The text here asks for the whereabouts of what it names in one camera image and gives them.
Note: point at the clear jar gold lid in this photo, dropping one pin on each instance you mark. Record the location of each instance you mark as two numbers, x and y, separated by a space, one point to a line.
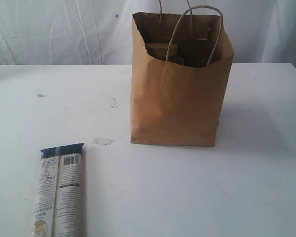
161 49

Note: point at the long noodle packet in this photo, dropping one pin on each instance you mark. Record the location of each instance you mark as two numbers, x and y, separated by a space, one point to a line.
57 209

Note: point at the clear can dark contents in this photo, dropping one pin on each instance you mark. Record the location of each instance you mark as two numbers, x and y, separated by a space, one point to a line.
176 59

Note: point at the brown paper shopping bag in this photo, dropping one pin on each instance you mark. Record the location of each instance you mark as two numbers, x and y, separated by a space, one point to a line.
173 104

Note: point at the clear tape piece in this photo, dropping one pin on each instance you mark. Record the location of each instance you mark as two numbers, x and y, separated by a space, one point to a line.
101 141

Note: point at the tiny white paper scrap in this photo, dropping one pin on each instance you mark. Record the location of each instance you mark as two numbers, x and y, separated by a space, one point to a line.
40 95

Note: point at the white backdrop sheet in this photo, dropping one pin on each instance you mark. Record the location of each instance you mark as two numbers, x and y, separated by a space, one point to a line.
99 31

